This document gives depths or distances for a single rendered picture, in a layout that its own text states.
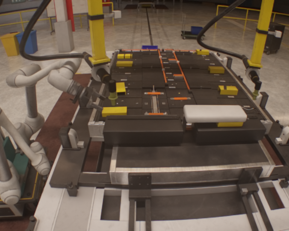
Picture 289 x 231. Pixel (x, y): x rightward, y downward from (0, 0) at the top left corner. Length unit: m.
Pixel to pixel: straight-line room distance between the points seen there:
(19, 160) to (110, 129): 1.25
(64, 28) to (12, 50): 1.99
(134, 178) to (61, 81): 0.71
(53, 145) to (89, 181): 1.73
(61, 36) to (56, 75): 5.17
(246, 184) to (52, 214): 1.05
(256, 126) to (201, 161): 0.40
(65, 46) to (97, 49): 5.58
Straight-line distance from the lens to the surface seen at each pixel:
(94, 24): 0.92
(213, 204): 1.25
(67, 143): 1.37
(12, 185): 1.63
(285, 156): 1.56
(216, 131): 1.18
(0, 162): 1.50
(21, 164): 2.12
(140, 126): 1.14
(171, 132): 1.12
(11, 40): 7.34
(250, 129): 1.26
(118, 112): 1.37
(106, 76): 0.92
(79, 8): 9.41
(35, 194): 1.98
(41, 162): 1.59
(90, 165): 2.47
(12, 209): 2.14
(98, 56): 0.96
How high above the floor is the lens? 1.80
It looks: 35 degrees down
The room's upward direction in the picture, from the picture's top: straight up
